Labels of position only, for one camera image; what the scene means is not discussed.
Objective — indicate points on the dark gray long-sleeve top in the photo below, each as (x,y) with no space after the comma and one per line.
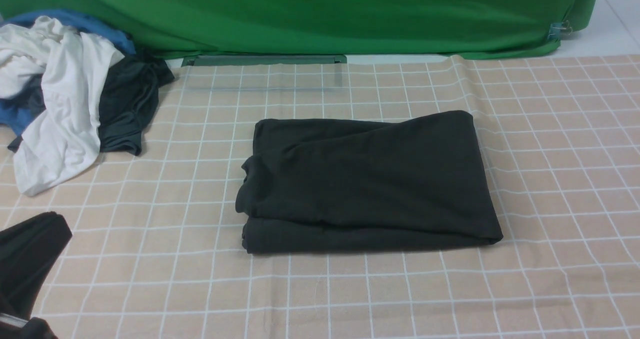
(336,185)

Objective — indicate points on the dark teal crumpled shirt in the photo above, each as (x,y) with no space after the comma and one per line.
(129,101)

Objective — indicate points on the green metal base rail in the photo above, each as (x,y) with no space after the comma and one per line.
(260,59)

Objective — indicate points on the white crumpled shirt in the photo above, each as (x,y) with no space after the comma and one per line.
(62,141)

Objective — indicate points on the green backdrop cloth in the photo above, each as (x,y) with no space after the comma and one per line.
(473,29)

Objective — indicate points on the blue binder clip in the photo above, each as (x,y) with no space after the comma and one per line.
(559,30)

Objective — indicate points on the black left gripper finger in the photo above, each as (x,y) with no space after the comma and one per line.
(28,252)

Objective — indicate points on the blue crumpled garment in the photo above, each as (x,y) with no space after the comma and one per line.
(95,26)

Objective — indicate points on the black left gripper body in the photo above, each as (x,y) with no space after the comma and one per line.
(13,327)

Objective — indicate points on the beige checkered tablecloth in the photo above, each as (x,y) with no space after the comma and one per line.
(156,251)

